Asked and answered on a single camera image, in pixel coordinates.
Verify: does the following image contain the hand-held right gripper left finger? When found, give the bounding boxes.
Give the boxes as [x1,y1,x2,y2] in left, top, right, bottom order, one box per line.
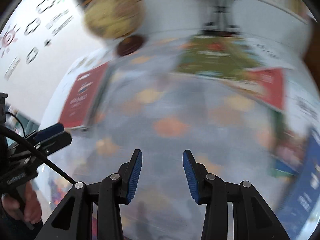
[35,149,143,240]

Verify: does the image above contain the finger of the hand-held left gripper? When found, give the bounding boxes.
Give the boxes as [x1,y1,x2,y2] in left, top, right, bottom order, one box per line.
[24,122,65,146]
[7,131,73,166]

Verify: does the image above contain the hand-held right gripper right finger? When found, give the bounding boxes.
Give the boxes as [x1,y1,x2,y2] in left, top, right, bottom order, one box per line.
[182,149,290,240]

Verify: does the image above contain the plain red cover book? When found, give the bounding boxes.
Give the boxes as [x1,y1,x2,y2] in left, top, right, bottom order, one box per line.
[59,62,112,130]

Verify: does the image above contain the olive green red insect book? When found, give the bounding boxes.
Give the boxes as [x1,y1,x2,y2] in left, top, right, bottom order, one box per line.
[175,35,258,80]

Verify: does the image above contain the red book with child picture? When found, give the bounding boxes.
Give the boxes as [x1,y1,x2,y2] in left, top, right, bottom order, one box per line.
[237,66,287,112]

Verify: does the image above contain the person's left forearm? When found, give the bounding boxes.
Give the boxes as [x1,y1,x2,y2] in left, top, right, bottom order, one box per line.
[0,200,43,240]

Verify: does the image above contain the person's left hand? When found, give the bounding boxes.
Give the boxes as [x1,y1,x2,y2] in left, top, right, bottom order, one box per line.
[2,182,42,225]

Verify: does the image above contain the floral patterned cloth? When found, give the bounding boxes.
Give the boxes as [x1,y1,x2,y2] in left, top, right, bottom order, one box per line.
[47,175,75,205]

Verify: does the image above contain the yellow desk globe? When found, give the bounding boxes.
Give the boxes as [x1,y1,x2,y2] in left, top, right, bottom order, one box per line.
[84,0,147,57]

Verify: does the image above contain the round embroidered fan on stand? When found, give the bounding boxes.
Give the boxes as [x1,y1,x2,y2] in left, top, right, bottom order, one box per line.
[195,0,248,34]

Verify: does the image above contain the brown wooden cabinet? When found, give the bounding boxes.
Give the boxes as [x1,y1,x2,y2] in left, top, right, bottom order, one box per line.
[300,17,320,65]

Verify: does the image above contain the thin black cable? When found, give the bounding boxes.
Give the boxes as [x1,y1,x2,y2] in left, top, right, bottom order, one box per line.
[5,112,25,135]

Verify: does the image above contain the wall sticker decals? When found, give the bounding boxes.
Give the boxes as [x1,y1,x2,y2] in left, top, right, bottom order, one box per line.
[0,0,75,80]

